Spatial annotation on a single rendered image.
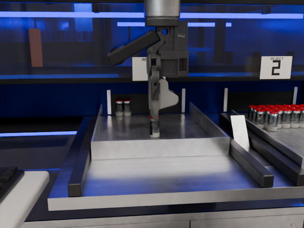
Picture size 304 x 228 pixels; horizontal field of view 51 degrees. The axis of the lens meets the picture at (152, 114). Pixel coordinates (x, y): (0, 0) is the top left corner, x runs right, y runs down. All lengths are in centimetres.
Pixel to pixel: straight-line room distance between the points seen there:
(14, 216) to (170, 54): 41
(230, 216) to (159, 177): 52
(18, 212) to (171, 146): 29
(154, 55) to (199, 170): 25
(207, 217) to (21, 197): 55
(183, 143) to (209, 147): 5
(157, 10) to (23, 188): 44
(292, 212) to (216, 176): 58
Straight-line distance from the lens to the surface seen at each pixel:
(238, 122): 69
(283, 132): 81
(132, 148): 59
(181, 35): 68
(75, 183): 47
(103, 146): 59
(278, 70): 93
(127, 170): 55
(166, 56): 66
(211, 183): 51
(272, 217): 107
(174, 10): 66
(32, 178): 74
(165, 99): 67
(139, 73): 83
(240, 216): 103
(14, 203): 66
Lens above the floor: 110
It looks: 14 degrees down
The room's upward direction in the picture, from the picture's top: straight up
